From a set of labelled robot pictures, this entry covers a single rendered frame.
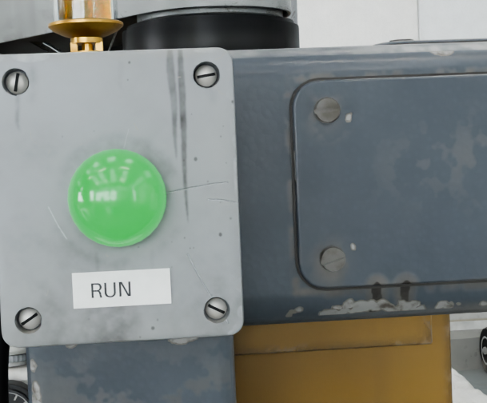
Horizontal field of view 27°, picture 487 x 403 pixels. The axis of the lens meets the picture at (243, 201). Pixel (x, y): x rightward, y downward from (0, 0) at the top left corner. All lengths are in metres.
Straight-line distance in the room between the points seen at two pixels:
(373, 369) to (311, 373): 0.04
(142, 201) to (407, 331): 0.36
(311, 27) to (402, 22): 0.51
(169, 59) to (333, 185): 0.09
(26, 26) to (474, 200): 0.30
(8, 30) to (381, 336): 0.29
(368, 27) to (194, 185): 5.39
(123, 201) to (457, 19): 5.55
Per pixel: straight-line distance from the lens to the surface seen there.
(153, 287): 0.31
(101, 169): 0.30
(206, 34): 0.47
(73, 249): 0.31
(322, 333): 0.62
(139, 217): 0.30
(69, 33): 0.39
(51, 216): 0.31
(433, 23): 5.78
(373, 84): 0.37
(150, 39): 0.49
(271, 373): 0.67
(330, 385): 0.68
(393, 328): 0.63
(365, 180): 0.37
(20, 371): 0.58
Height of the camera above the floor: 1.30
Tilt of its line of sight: 3 degrees down
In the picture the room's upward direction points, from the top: 2 degrees counter-clockwise
